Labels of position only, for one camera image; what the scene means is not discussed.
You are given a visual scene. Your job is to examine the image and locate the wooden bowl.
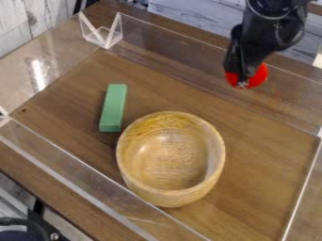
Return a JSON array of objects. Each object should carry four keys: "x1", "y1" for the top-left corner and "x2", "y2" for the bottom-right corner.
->
[{"x1": 116, "y1": 111, "x2": 226, "y2": 208}]

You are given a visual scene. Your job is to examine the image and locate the black clamp mount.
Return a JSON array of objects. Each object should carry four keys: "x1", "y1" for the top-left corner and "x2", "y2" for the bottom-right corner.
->
[{"x1": 0, "y1": 201, "x2": 71, "y2": 241}]

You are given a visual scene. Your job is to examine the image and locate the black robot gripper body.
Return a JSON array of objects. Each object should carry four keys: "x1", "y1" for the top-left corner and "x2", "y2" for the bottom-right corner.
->
[{"x1": 228, "y1": 0, "x2": 311, "y2": 74}]

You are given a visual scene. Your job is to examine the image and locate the green rectangular block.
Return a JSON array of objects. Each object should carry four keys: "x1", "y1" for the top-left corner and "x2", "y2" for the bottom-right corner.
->
[{"x1": 99, "y1": 84, "x2": 127, "y2": 132}]

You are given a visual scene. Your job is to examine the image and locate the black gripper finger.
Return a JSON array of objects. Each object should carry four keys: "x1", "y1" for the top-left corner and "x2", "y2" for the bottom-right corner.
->
[
  {"x1": 238, "y1": 66, "x2": 256, "y2": 88},
  {"x1": 223, "y1": 24, "x2": 243, "y2": 74}
]

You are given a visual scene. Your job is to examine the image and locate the red plush strawberry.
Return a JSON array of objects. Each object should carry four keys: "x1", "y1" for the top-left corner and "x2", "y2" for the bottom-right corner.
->
[{"x1": 226, "y1": 63, "x2": 268, "y2": 88}]

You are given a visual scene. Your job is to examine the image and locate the clear acrylic tray walls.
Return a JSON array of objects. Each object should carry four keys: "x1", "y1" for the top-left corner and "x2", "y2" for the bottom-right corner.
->
[{"x1": 0, "y1": 9, "x2": 322, "y2": 241}]

